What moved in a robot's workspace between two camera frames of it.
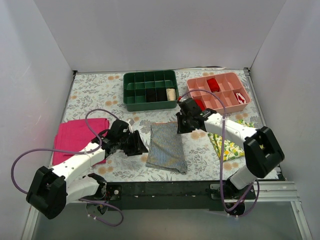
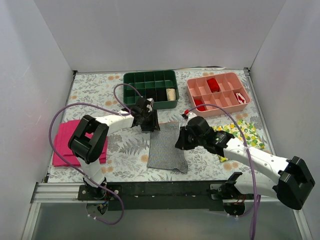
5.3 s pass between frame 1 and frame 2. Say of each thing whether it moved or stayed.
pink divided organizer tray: stayed
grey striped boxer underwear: stayed
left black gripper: moved
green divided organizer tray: stayed
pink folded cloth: stayed
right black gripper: moved
